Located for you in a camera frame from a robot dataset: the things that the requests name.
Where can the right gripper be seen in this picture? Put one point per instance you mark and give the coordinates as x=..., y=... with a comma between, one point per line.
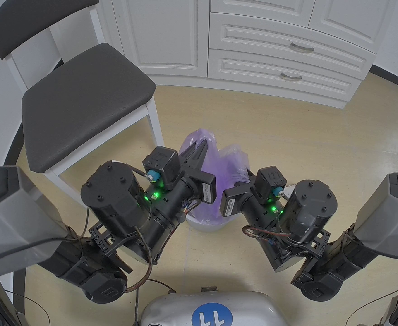
x=250, y=209

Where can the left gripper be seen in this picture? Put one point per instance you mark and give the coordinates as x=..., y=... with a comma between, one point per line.
x=185, y=195

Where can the purple plastic bag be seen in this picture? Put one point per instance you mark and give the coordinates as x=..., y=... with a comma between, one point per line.
x=219, y=168

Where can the white paper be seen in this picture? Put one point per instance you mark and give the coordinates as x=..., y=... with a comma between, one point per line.
x=289, y=189

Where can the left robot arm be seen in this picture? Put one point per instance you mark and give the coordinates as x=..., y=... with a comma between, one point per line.
x=114, y=199

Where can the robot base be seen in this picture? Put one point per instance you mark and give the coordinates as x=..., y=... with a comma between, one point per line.
x=171, y=309

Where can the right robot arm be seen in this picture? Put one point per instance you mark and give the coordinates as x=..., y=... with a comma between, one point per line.
x=314, y=209

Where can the white trash bin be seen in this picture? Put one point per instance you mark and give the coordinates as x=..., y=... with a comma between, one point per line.
x=209, y=227

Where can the white chair with grey seat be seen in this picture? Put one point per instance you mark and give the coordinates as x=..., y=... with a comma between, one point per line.
x=83, y=100

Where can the white wardrobe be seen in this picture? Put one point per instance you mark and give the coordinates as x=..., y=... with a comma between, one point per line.
x=260, y=46

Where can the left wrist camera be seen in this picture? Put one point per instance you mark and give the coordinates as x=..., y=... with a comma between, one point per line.
x=163, y=163

